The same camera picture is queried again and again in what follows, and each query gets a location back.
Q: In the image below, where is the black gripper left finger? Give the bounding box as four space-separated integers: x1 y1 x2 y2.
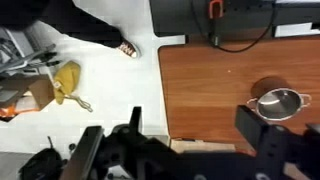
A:
129 106 143 134

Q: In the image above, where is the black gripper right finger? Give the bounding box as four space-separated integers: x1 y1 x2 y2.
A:
234 104 271 151

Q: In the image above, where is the wooden table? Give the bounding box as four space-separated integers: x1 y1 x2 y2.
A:
158 34 320 155

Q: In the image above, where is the yellow cloth bag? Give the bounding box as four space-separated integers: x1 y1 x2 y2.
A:
53 60 94 113

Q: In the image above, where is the small cardboard box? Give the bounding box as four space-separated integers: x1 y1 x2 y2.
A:
28 78 56 111

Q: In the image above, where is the black bag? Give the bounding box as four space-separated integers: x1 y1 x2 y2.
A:
19 148 65 180

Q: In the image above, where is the black clamp with orange grip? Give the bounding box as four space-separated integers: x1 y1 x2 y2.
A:
208 0 224 20

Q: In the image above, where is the silver pot with two handles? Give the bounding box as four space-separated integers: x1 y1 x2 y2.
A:
246 87 313 122

